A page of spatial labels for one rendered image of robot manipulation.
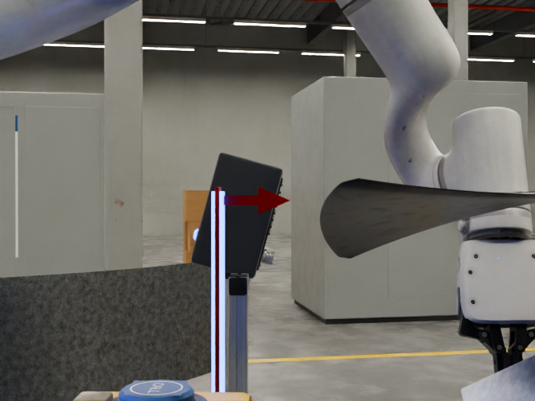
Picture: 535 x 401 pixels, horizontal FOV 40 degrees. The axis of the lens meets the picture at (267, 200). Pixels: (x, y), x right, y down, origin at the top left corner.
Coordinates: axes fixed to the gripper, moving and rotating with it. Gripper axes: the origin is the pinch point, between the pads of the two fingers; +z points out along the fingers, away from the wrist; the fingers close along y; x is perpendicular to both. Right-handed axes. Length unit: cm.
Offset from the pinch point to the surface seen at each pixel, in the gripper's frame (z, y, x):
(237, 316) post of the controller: -10.5, -32.9, 30.1
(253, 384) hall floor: -17, -42, 384
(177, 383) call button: 4, -32, -46
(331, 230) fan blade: -11.3, -21.5, -21.3
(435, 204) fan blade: -11.8, -13.4, -28.1
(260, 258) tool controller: -20.6, -29.3, 33.4
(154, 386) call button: 4, -33, -46
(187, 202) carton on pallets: -238, -131, 727
